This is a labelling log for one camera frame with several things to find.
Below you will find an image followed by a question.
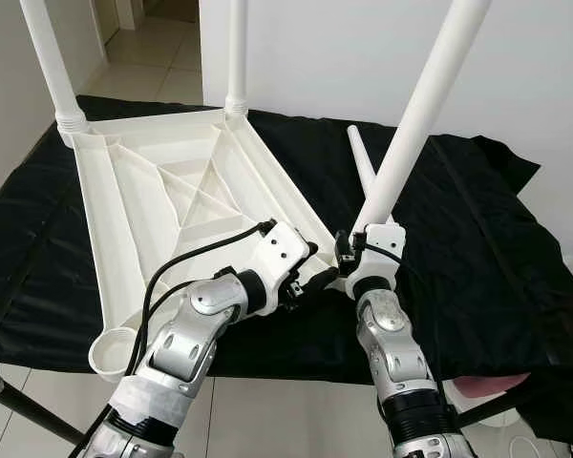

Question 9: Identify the white plastic table top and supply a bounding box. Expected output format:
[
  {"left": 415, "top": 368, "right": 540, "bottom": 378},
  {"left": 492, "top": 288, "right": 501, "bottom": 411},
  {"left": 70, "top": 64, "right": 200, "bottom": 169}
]
[{"left": 55, "top": 103, "right": 364, "bottom": 383}]

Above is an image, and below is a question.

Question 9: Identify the black cloth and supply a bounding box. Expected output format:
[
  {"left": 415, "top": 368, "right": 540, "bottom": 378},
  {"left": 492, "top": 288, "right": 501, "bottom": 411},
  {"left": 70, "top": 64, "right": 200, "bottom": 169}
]
[{"left": 0, "top": 94, "right": 573, "bottom": 445}]

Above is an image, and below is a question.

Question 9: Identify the pink stool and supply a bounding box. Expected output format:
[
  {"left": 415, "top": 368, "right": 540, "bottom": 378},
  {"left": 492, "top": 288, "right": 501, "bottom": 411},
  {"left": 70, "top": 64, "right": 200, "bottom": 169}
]
[{"left": 454, "top": 374, "right": 531, "bottom": 400}]

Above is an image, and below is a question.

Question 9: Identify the black metal stand leg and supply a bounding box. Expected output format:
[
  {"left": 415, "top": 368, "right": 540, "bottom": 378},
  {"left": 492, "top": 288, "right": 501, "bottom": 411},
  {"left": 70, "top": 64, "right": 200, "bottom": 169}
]
[
  {"left": 458, "top": 382, "right": 531, "bottom": 427},
  {"left": 0, "top": 367, "right": 77, "bottom": 445}
]

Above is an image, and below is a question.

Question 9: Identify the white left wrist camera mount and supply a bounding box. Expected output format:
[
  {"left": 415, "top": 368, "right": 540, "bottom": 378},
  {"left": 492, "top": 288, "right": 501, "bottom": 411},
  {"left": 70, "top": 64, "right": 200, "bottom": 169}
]
[{"left": 244, "top": 219, "right": 318, "bottom": 311}]

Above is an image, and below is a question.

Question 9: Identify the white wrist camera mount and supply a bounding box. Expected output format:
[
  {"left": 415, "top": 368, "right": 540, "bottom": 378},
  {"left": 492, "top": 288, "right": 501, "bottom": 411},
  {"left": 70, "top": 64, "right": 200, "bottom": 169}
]
[
  {"left": 347, "top": 222, "right": 407, "bottom": 299},
  {"left": 244, "top": 219, "right": 318, "bottom": 311}
]

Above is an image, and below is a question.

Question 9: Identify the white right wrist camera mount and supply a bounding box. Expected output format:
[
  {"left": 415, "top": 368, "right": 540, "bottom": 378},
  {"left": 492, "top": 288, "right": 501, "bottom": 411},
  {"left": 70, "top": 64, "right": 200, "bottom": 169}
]
[{"left": 347, "top": 222, "right": 407, "bottom": 299}]

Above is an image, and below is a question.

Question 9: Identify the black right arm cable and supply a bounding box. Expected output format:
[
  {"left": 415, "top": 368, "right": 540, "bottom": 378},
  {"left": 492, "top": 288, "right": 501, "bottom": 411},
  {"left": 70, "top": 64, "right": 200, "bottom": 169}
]
[{"left": 358, "top": 243, "right": 431, "bottom": 316}]

